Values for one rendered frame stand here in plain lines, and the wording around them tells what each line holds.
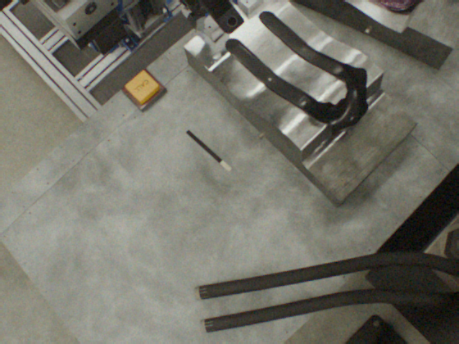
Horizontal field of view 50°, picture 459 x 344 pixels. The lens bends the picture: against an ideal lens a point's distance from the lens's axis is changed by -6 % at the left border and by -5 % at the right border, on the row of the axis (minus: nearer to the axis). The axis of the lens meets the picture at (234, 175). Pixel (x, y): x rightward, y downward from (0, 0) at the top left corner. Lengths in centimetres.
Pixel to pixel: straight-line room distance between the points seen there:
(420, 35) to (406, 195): 37
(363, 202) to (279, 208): 19
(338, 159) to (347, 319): 94
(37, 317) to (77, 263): 93
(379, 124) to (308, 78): 19
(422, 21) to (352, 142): 34
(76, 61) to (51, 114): 30
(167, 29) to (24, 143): 78
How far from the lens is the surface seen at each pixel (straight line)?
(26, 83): 239
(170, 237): 116
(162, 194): 118
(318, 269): 105
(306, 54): 120
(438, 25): 127
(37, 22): 226
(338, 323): 195
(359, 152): 114
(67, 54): 212
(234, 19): 103
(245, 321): 108
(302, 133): 106
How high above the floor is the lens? 193
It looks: 74 degrees down
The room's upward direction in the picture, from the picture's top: 11 degrees counter-clockwise
